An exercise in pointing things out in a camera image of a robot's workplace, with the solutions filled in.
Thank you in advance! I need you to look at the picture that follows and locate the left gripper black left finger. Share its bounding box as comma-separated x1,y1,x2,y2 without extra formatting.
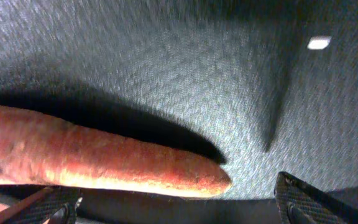
5,187,82,224

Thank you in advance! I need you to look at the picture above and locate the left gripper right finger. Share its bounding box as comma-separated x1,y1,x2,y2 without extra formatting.
274,172,353,224

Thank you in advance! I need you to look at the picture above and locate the orange carrot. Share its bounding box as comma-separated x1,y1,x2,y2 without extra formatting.
0,105,232,198

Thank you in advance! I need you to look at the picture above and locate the round black tray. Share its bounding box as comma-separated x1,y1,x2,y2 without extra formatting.
0,1,358,223

